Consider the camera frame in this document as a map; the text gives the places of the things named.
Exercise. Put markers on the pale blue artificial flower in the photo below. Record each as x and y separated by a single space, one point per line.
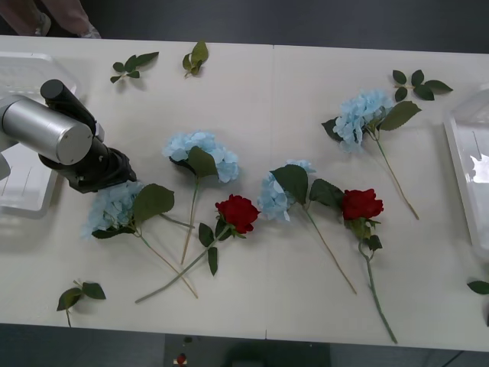
214 153
114 208
273 197
359 111

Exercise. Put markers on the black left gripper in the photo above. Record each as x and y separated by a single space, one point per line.
122 170

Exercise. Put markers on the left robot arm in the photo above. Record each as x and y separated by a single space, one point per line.
42 122

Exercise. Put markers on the red artificial rose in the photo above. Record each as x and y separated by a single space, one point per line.
361 204
238 212

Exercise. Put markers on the shallow white box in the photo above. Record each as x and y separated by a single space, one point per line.
23 69
466 153

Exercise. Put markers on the loose green leaf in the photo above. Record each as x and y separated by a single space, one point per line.
479 286

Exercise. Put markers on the person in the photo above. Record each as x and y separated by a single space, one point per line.
72 15

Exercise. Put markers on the loose green leaf twig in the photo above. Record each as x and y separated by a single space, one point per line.
424 91
131 63
91 290
199 53

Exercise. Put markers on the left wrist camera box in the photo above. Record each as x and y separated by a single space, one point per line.
100 130

